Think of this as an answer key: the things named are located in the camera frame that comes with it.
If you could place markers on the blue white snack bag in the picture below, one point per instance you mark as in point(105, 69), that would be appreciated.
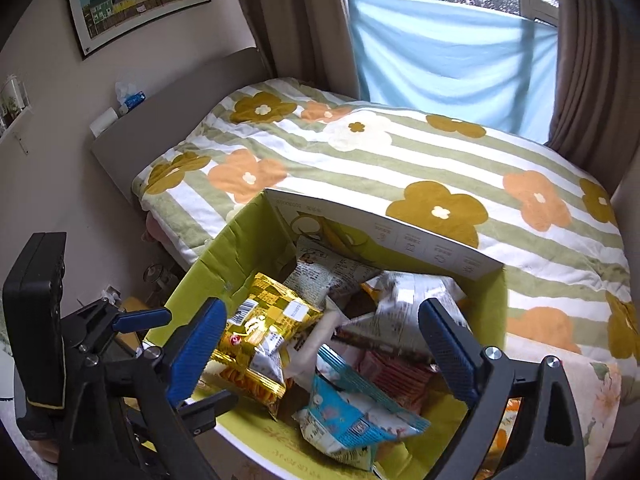
point(348, 419)

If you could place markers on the flower striped bed quilt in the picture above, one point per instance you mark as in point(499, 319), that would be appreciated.
point(551, 224)

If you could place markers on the red striped snack bag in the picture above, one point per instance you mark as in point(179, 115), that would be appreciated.
point(402, 380)

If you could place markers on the white grey snack bag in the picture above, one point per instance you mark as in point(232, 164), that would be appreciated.
point(393, 327)

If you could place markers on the floral beige tray cloth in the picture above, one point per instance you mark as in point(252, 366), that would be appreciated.
point(596, 387)

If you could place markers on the white text snack bag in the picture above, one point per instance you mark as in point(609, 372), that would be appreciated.
point(321, 273)

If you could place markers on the blue white bottle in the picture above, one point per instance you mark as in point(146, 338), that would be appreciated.
point(131, 102)

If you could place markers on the yellow gold snack bag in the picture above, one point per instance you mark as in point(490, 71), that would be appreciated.
point(253, 349)

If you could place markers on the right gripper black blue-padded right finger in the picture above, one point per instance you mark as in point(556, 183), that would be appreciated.
point(546, 439)

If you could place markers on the grey bed headboard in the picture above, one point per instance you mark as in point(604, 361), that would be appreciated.
point(125, 148)

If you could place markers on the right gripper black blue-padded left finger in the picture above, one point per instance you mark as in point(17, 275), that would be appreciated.
point(129, 419)

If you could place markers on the green cardboard box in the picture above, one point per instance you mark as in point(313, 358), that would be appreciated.
point(261, 238)

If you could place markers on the brown right curtain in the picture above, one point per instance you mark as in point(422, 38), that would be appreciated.
point(595, 120)

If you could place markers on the brown curtain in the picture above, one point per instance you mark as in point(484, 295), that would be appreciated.
point(306, 39)
point(595, 120)

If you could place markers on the blue window cloth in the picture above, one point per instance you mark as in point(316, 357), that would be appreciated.
point(478, 65)

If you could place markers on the brown left curtain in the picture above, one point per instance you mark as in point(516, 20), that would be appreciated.
point(306, 39)

